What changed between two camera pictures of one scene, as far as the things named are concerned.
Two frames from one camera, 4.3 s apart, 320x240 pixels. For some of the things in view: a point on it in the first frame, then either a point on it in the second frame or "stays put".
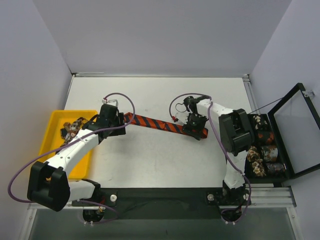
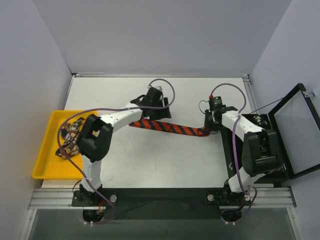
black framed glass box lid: x=295 y=123 stays put
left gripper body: x=120 y=124 → x=158 y=113
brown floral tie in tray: x=70 y=130 stays put
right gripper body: x=194 y=131 → x=208 y=122
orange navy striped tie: x=161 y=124 stays put
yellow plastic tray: x=53 y=140 stays put
